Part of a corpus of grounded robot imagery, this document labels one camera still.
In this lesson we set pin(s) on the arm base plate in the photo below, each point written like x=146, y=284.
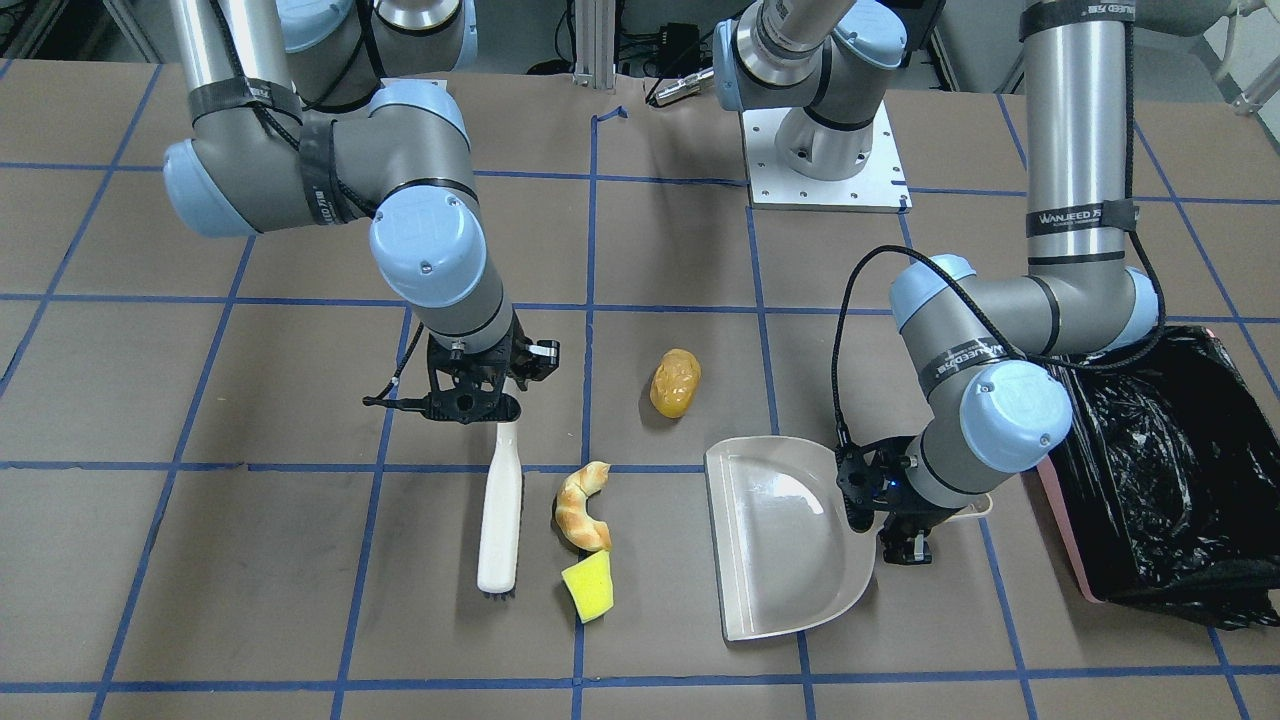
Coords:
x=794, y=163

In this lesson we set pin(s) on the yellow bread roll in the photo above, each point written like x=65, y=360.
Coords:
x=675, y=383

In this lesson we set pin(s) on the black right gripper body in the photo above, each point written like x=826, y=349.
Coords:
x=527, y=362

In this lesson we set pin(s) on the toy croissant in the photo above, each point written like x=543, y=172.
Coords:
x=575, y=523

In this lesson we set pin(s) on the beige plastic dustpan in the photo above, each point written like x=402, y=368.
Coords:
x=786, y=559

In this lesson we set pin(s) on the black lined trash bin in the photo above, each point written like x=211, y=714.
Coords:
x=1165, y=489

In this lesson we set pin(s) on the beige hand brush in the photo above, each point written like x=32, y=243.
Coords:
x=497, y=551

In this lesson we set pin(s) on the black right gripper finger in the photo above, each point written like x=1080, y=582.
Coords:
x=459, y=409

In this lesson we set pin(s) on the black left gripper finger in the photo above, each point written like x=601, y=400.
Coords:
x=906, y=543

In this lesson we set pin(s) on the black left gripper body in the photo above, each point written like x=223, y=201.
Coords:
x=908, y=517

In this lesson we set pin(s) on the aluminium frame post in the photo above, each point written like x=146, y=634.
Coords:
x=595, y=44

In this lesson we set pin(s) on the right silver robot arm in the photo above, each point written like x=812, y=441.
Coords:
x=322, y=113

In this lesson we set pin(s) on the yellow sponge piece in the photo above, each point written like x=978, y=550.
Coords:
x=591, y=587

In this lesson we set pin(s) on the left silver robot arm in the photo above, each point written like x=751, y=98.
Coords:
x=982, y=350

